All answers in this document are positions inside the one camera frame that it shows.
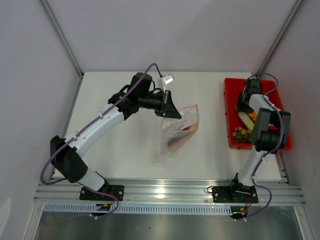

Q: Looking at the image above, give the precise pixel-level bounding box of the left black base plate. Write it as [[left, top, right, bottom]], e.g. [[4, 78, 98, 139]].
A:
[[79, 184, 125, 202]]

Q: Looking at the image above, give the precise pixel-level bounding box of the white slotted cable duct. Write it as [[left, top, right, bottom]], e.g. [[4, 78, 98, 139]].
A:
[[43, 202, 232, 216]]

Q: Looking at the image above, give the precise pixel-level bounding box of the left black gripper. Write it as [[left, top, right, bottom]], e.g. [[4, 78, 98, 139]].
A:
[[138, 89, 181, 119]]

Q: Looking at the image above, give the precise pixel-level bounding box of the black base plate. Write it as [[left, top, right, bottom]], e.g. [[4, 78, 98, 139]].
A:
[[79, 184, 125, 202], [206, 186, 259, 204]]

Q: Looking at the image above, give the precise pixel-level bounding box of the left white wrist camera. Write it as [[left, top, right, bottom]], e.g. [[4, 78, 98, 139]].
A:
[[157, 74, 174, 93]]

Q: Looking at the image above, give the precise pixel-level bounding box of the left aluminium frame post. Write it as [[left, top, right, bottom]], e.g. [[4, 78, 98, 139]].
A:
[[38, 0, 84, 78]]

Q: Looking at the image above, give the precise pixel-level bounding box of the right aluminium frame post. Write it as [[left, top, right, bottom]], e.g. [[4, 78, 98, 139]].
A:
[[256, 0, 307, 74]]

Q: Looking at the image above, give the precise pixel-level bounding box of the yellow ginger root toy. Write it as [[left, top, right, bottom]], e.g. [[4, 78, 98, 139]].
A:
[[247, 111, 257, 122]]

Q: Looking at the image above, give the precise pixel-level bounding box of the papaya slice toy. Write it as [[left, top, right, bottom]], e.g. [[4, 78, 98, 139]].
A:
[[166, 124, 199, 150]]

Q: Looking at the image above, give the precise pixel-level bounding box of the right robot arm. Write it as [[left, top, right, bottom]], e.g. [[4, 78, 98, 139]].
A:
[[228, 77, 291, 202]]

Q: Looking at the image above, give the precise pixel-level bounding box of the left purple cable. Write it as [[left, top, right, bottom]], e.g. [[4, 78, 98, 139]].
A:
[[39, 62, 162, 221]]

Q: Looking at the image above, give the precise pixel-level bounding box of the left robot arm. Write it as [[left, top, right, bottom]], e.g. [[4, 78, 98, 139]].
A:
[[50, 72, 182, 200]]

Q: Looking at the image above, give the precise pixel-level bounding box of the red plastic bin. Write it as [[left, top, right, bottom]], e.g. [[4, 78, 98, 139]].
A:
[[223, 78, 292, 151]]

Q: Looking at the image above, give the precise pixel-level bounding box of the white green leek toy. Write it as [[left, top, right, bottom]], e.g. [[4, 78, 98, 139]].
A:
[[237, 111, 255, 131]]

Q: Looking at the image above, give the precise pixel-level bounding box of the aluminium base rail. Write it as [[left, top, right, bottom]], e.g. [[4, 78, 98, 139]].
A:
[[33, 178, 306, 207]]

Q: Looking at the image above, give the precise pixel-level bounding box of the longan fruit bunch toy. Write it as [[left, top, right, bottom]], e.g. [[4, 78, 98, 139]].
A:
[[232, 126, 252, 144]]

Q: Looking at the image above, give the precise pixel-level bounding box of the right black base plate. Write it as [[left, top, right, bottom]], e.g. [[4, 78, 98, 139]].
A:
[[206, 186, 259, 204]]

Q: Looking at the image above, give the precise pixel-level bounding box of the aluminium frame post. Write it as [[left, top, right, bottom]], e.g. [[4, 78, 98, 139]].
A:
[[38, 0, 84, 78], [256, 0, 307, 74]]

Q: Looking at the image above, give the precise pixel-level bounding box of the clear zip top bag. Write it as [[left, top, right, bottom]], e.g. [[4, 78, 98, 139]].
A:
[[154, 102, 200, 164]]

